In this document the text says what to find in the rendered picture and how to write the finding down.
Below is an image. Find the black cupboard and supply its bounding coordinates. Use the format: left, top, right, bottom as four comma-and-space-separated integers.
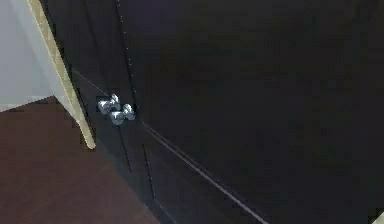
39, 0, 384, 224

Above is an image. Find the silver round cupboard knob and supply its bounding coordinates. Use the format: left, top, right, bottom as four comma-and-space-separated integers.
109, 103, 137, 127
97, 93, 121, 115

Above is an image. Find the beige wooden post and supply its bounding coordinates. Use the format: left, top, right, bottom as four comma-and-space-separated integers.
26, 0, 97, 150

